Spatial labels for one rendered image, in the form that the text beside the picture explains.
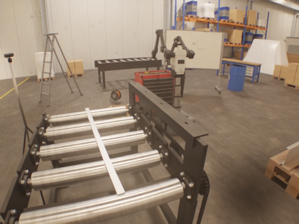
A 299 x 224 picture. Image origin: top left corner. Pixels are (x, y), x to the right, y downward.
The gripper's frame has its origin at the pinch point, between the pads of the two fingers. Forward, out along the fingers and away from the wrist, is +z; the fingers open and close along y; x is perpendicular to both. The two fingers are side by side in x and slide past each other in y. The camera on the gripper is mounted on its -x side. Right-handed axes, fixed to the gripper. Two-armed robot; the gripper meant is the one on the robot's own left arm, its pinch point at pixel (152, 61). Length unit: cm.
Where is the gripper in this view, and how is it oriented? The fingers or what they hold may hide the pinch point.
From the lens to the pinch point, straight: 357.1
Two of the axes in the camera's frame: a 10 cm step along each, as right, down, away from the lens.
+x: 3.2, 7.7, -5.5
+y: -9.3, 1.4, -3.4
